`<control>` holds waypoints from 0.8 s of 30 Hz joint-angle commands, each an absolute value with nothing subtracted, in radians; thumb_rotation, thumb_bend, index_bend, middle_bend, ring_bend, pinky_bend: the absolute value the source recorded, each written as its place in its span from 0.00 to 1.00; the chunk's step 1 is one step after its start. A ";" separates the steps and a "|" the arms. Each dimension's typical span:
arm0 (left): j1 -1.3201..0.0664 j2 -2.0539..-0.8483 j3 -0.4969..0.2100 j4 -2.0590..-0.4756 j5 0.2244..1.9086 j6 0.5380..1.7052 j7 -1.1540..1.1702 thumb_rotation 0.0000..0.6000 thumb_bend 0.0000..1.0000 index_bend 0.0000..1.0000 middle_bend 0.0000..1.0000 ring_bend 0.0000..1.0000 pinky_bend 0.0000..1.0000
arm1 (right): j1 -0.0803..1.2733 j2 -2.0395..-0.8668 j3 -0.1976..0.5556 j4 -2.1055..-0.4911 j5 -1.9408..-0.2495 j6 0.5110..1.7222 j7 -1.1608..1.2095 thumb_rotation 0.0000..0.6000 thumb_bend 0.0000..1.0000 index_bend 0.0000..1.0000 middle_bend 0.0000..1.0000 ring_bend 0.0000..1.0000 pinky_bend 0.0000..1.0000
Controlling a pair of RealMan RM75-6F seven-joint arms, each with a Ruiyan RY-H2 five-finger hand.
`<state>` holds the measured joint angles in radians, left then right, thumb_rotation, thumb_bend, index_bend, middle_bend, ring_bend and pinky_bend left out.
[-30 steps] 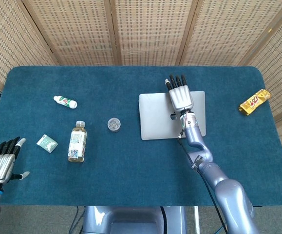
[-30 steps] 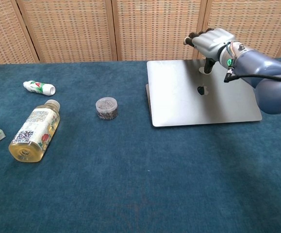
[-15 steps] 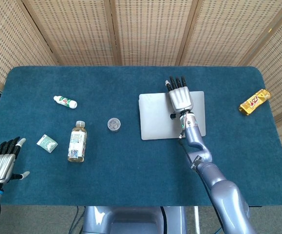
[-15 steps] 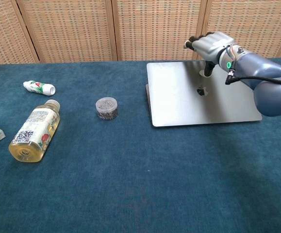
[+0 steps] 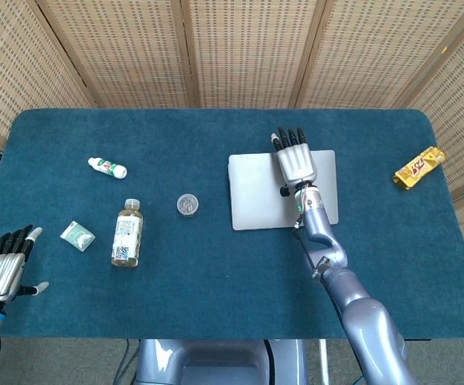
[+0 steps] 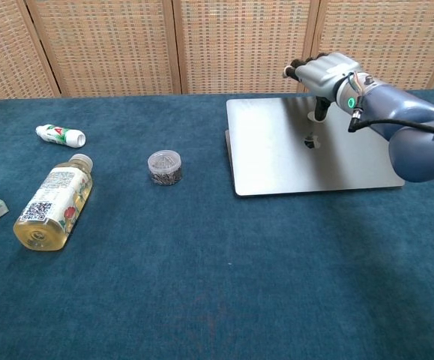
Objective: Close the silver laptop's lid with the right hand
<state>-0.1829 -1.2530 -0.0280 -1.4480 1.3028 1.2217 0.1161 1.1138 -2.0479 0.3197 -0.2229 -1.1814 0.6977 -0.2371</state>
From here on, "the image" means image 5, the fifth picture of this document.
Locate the silver laptop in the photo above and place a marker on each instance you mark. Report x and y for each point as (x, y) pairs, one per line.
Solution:
(255, 192)

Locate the yellow tea plastic bottle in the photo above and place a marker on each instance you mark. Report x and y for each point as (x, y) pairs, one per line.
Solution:
(127, 236)

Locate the small white green-label bottle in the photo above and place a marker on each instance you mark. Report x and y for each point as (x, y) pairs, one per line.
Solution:
(105, 166)

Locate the blue-grey robot torso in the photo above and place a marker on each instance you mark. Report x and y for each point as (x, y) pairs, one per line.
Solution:
(215, 361)

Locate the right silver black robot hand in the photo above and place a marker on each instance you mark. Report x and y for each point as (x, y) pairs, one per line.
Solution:
(295, 164)

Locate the clear jar of clips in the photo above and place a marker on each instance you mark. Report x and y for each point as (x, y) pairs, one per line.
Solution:
(188, 205)

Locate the bamboo folding screen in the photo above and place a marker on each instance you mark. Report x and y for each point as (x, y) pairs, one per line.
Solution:
(247, 52)

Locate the yellow snack packet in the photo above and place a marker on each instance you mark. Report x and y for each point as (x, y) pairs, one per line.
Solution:
(419, 168)

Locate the white table leg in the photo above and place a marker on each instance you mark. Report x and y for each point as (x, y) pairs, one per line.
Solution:
(323, 361)

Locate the green white tissue packet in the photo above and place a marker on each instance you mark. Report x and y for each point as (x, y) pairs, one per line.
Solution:
(77, 236)

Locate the blue table mat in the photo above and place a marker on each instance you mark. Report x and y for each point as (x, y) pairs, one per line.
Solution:
(215, 288)

